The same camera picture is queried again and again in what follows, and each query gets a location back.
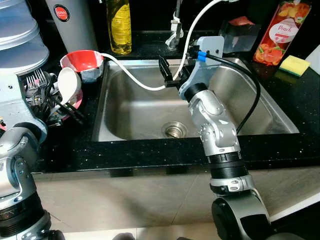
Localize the clear plastic sponge holder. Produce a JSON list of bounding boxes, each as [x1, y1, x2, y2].
[[218, 16, 262, 55]]

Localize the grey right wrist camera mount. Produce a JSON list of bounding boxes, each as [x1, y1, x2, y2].
[[178, 36, 225, 101]]

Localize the long black chopstick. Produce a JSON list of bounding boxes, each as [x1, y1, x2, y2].
[[50, 97, 86, 125]]

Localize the white flexible hose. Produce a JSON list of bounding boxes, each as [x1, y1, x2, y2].
[[100, 0, 238, 92]]

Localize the black cable with blue plug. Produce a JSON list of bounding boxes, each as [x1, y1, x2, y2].
[[195, 49, 263, 136]]

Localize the metal faucet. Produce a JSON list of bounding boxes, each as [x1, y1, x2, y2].
[[166, 0, 184, 51]]

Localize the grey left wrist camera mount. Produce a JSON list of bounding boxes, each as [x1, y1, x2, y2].
[[0, 74, 49, 143]]

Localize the white ceramic soup spoon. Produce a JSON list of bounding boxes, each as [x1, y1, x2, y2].
[[56, 67, 83, 104]]

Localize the round metal sink drain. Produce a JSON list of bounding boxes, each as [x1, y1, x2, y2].
[[161, 121, 188, 139]]

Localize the yellow liquid bottle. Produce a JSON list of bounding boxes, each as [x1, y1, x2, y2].
[[106, 0, 133, 56]]

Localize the metal fork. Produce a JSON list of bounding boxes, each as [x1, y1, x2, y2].
[[27, 70, 47, 101]]

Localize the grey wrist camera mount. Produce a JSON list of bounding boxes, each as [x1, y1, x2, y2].
[[178, 36, 225, 101], [0, 74, 49, 143]]

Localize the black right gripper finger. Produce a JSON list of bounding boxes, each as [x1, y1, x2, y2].
[[159, 56, 174, 82]]

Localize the stainless steel sink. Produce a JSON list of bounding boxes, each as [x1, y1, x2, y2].
[[91, 57, 301, 143]]

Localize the red sponge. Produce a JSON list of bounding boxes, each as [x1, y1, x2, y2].
[[227, 16, 257, 27]]

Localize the pale blue stacked containers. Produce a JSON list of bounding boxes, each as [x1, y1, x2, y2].
[[0, 0, 50, 77]]

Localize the grey flask with red logo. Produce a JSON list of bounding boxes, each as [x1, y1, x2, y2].
[[45, 0, 99, 54]]

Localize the pink patterned plate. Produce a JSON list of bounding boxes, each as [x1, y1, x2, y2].
[[46, 89, 84, 125]]

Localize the red and white bowl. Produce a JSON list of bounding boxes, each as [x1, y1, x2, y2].
[[60, 50, 105, 84]]

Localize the yellow green sponge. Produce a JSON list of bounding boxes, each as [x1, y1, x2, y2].
[[278, 55, 311, 77]]

